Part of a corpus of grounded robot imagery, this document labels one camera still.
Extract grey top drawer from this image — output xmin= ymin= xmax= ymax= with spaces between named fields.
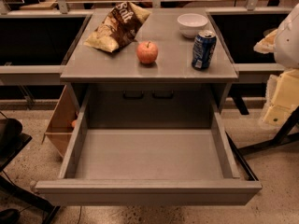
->
xmin=36 ymin=87 xmax=262 ymax=206

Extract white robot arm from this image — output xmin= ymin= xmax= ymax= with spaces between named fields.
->
xmin=253 ymin=4 xmax=299 ymax=126

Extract grey drawer cabinet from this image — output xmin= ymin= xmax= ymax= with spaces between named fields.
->
xmin=61 ymin=8 xmax=238 ymax=129

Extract red apple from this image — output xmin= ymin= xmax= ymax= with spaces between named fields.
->
xmin=136 ymin=41 xmax=158 ymax=64

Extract blue soda can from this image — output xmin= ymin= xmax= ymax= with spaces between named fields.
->
xmin=192 ymin=30 xmax=217 ymax=70

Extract small orange ball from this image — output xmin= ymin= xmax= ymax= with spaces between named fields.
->
xmin=71 ymin=119 xmax=77 ymax=129

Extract brown salt chips bag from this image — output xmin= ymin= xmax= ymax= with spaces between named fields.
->
xmin=84 ymin=2 xmax=150 ymax=53

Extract white bowl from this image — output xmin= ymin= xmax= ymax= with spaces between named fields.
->
xmin=178 ymin=13 xmax=208 ymax=38

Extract black stand right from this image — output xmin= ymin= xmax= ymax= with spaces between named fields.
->
xmin=229 ymin=87 xmax=299 ymax=157

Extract black stand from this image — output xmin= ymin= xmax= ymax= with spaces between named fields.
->
xmin=1 ymin=119 xmax=61 ymax=224
xmin=229 ymin=87 xmax=299 ymax=157

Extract clear plastic cup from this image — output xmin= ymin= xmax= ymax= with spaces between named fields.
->
xmin=30 ymin=180 xmax=38 ymax=194

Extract black stand left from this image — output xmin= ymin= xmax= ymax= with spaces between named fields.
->
xmin=1 ymin=119 xmax=61 ymax=224

